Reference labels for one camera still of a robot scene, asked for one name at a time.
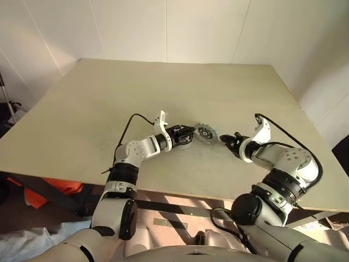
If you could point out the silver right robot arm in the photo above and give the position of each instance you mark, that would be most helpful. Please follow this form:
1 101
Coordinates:
294 161

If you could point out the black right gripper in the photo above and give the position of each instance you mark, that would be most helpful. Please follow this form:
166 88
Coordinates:
236 143

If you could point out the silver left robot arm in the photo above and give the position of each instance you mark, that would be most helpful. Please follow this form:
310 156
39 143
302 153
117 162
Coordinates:
136 148

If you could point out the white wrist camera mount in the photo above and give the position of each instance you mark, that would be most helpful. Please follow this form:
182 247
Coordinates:
159 120
263 133

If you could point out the orange floor object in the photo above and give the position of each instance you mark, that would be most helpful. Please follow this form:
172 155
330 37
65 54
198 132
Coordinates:
35 199

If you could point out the beige right robot thigh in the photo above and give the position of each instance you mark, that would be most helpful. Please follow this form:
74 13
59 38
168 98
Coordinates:
218 237

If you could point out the beige robot thigh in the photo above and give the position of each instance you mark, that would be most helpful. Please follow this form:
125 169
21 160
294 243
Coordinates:
141 240
218 237

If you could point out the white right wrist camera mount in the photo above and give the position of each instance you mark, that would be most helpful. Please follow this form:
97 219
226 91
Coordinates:
263 133

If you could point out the grey robot torso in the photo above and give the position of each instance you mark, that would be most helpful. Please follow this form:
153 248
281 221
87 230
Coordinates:
185 255

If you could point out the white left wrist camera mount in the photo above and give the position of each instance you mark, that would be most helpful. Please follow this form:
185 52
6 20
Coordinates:
159 120

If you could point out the beige left robot thigh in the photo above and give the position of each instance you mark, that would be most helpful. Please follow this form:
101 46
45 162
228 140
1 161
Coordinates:
141 240

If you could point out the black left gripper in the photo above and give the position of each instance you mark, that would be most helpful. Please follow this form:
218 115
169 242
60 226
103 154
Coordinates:
174 135

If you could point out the grey cloth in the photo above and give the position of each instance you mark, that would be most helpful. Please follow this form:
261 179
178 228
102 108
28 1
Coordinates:
21 243

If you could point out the metal tripod stand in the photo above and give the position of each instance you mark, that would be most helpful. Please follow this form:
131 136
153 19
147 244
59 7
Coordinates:
5 92

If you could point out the dark blue chair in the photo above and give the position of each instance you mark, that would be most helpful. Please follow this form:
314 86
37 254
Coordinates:
342 158

